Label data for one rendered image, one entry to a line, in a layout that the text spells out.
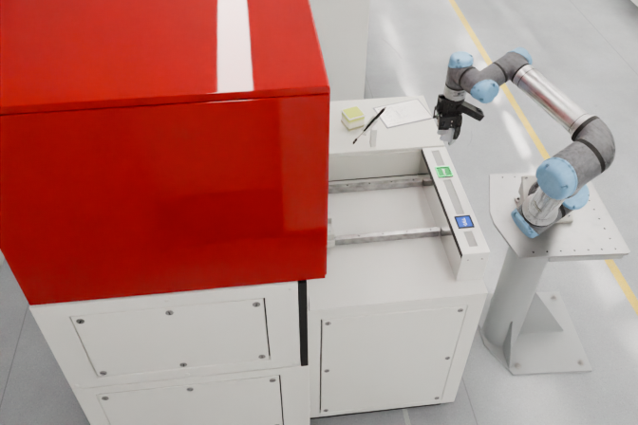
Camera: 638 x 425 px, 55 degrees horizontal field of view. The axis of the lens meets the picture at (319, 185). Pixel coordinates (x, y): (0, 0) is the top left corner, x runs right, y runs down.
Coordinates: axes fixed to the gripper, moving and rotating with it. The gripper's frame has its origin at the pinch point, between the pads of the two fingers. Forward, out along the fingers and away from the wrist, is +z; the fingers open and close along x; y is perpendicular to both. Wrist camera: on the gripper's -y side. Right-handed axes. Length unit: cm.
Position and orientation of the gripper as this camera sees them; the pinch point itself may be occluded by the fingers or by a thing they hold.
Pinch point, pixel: (451, 141)
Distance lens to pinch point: 226.1
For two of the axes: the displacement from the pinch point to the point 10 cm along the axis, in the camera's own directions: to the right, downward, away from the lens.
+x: 1.2, 6.8, -7.3
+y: -9.9, 0.8, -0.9
